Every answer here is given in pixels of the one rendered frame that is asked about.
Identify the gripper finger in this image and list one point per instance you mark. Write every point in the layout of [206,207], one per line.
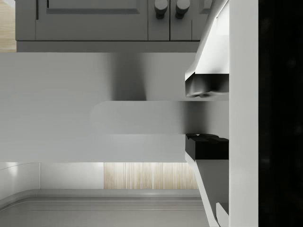
[208,82]
[206,147]

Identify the white cabinet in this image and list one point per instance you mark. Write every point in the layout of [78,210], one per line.
[94,26]

